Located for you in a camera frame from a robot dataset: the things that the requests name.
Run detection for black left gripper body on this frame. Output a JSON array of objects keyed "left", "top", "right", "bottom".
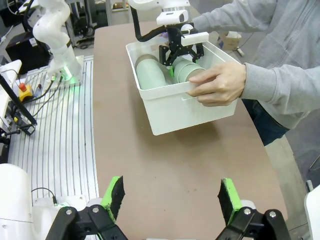
[{"left": 163, "top": 22, "right": 201, "bottom": 52}]

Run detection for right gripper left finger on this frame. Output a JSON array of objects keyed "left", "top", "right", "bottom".
[{"left": 46, "top": 175, "right": 129, "bottom": 240}]

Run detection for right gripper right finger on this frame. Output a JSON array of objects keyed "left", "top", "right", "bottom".
[{"left": 216, "top": 177, "right": 292, "bottom": 240}]

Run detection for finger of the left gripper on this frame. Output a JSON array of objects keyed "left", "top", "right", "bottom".
[
  {"left": 158, "top": 44, "right": 181, "bottom": 77},
  {"left": 186, "top": 44, "right": 205, "bottom": 65}
]

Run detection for mint green plastic cup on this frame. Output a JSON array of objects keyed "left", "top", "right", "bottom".
[
  {"left": 178, "top": 65, "right": 205, "bottom": 83},
  {"left": 174, "top": 59, "right": 201, "bottom": 83},
  {"left": 135, "top": 59, "right": 168, "bottom": 90}
]

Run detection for white plastic basket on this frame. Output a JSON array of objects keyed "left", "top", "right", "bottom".
[{"left": 125, "top": 39, "right": 245, "bottom": 137}]

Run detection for person's right forearm grey sleeve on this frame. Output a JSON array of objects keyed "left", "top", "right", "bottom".
[{"left": 192, "top": 0, "right": 278, "bottom": 35}]

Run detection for person's left forearm grey sleeve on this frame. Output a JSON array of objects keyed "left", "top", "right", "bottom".
[{"left": 239, "top": 62, "right": 320, "bottom": 126}]

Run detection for person's left hand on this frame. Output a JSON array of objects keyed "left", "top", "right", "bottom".
[{"left": 186, "top": 61, "right": 247, "bottom": 108}]

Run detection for open cardboard box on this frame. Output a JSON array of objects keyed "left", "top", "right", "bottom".
[{"left": 219, "top": 30, "right": 243, "bottom": 51}]

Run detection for slotted aluminium mounting plate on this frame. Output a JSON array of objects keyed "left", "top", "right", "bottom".
[{"left": 7, "top": 55, "right": 101, "bottom": 201}]

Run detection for person's blue jeans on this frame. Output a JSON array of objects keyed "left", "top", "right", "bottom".
[{"left": 241, "top": 98, "right": 291, "bottom": 147}]

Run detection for white side table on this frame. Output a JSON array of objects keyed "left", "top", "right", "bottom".
[{"left": 303, "top": 184, "right": 320, "bottom": 240}]

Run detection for black equipment rack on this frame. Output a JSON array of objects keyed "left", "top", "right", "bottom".
[{"left": 67, "top": 0, "right": 111, "bottom": 50}]

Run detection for person's grey hoodie torso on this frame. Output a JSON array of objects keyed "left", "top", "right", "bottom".
[{"left": 249, "top": 0, "right": 320, "bottom": 131}]

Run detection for black metal bar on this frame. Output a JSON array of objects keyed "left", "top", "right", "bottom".
[{"left": 0, "top": 74, "right": 38, "bottom": 136}]

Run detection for yellow emergency stop button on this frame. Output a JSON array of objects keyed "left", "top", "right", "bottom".
[{"left": 18, "top": 83, "right": 34, "bottom": 102}]

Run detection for black controller box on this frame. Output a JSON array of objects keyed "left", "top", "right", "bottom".
[{"left": 4, "top": 31, "right": 52, "bottom": 75}]

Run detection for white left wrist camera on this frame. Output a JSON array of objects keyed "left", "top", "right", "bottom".
[{"left": 180, "top": 23, "right": 210, "bottom": 48}]

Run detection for black corrugated cable hose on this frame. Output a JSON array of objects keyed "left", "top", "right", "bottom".
[{"left": 130, "top": 3, "right": 173, "bottom": 43}]

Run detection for black base cable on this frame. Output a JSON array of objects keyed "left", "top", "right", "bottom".
[{"left": 31, "top": 187, "right": 58, "bottom": 205}]

